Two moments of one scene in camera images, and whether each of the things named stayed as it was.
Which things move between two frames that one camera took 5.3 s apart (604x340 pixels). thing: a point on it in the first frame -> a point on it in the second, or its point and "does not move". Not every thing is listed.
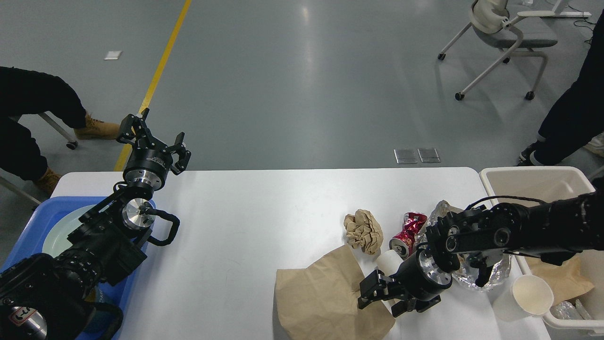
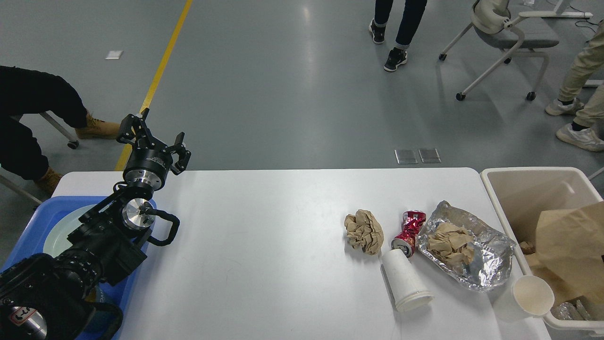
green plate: [55, 242] does not move
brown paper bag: [321, 302] -> [570, 240]
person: [576, 117] -> [413, 15]
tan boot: [96, 130] does not move
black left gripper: [149, 166] does not move
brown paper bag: [567, 281] does not move
